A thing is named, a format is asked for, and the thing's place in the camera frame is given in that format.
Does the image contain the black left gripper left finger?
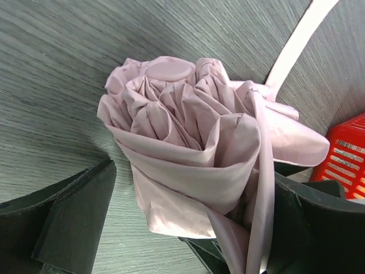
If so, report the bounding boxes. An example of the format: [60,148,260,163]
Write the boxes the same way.
[1,159,116,273]

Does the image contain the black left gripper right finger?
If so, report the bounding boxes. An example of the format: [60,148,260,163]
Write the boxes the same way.
[266,174,364,273]

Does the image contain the pink and black umbrella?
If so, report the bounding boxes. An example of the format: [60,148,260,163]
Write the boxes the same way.
[97,1,335,273]

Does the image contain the red plastic shopping basket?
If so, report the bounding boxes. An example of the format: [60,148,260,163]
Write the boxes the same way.
[311,114,365,200]

